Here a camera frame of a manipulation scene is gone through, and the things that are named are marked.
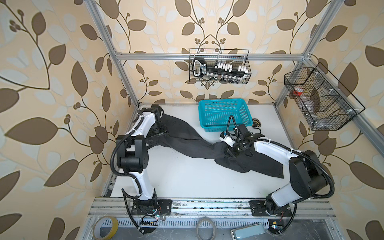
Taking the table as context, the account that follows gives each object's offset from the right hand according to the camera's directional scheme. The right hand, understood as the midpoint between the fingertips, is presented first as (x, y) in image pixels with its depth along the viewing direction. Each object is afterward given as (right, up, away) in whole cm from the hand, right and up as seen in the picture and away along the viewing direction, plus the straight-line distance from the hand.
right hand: (228, 151), depth 89 cm
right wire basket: (+45, +27, -16) cm, 55 cm away
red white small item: (+39, +36, -4) cm, 53 cm away
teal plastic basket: (-6, +24, +26) cm, 36 cm away
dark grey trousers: (-22, +6, +1) cm, 23 cm away
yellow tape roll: (-64, -29, -21) cm, 74 cm away
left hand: (-41, +10, +2) cm, 42 cm away
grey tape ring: (-15, -30, -15) cm, 37 cm away
